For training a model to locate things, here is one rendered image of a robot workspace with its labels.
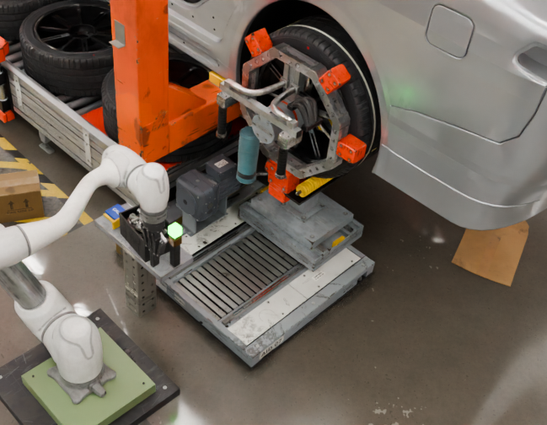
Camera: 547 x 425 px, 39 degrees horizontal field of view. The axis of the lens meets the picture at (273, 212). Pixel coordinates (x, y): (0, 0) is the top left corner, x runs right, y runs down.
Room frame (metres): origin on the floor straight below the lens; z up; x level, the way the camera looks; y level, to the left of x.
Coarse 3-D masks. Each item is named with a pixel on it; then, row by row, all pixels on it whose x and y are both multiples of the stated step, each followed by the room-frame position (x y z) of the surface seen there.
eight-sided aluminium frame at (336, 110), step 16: (272, 48) 2.70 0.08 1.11; (288, 48) 2.70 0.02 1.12; (256, 64) 2.75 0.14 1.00; (288, 64) 2.64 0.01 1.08; (304, 64) 2.60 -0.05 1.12; (320, 64) 2.61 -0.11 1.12; (256, 80) 2.81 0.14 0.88; (256, 96) 2.82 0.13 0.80; (320, 96) 2.53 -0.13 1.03; (336, 96) 2.54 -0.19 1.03; (336, 112) 2.48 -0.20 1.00; (336, 128) 2.46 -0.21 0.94; (272, 144) 2.72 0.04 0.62; (336, 144) 2.46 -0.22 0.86; (288, 160) 2.62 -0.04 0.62; (320, 160) 2.55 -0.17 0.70; (336, 160) 2.47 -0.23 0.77; (304, 176) 2.54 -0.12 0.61
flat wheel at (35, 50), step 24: (72, 0) 3.98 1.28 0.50; (24, 24) 3.66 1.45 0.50; (48, 24) 3.79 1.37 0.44; (72, 24) 3.75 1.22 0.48; (96, 24) 3.81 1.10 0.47; (24, 48) 3.48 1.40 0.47; (48, 48) 3.46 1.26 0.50; (48, 72) 3.39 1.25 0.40; (72, 72) 3.37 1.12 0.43; (96, 72) 3.41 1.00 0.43
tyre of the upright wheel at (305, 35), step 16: (320, 16) 2.92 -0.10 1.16; (272, 32) 2.84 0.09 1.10; (288, 32) 2.77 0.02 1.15; (304, 32) 2.75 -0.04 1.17; (320, 32) 2.75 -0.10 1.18; (336, 32) 2.77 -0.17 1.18; (304, 48) 2.70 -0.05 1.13; (320, 48) 2.66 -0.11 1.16; (336, 48) 2.68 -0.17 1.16; (352, 48) 2.70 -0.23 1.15; (336, 64) 2.60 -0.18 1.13; (352, 64) 2.63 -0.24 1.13; (352, 80) 2.57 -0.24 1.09; (368, 80) 2.62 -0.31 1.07; (352, 96) 2.54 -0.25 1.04; (368, 96) 2.57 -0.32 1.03; (352, 112) 2.53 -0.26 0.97; (368, 112) 2.54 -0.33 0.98; (352, 128) 2.52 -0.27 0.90; (368, 128) 2.52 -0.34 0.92; (368, 144) 2.53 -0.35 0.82; (304, 160) 2.66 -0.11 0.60; (320, 176) 2.59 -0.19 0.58; (336, 176) 2.56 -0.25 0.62
